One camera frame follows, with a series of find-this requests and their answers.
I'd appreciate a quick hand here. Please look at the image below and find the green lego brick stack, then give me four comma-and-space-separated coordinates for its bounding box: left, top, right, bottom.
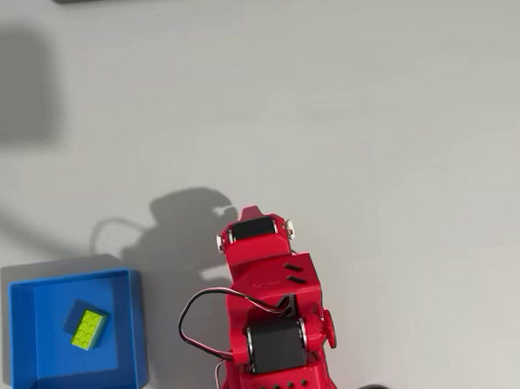
61, 296, 115, 355

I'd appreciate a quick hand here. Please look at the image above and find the blue plastic bin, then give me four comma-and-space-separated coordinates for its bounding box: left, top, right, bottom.
1, 267, 152, 389

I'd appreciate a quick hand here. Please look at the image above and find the thin servo wire loop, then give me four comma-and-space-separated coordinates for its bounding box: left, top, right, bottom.
174, 280, 303, 367

